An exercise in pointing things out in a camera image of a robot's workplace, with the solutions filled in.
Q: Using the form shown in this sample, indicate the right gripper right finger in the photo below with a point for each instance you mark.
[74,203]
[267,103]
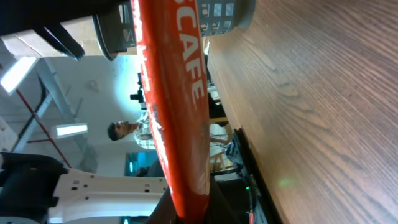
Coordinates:
[219,211]

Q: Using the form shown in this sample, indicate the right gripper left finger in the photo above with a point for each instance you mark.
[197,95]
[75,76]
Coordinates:
[165,212]

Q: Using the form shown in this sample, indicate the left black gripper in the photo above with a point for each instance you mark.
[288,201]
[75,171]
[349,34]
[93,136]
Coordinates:
[71,28]

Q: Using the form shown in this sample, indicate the red Nescafe stick sachet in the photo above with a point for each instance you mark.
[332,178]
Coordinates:
[175,87]

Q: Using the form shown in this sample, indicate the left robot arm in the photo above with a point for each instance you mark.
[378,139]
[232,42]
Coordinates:
[39,189]

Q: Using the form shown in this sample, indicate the man in checked shirt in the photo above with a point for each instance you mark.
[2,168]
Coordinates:
[141,131]

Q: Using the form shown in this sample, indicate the grey plastic mesh basket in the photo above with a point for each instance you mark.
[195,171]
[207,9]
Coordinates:
[174,21]

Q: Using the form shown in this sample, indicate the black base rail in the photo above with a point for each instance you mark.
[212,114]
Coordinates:
[262,207]

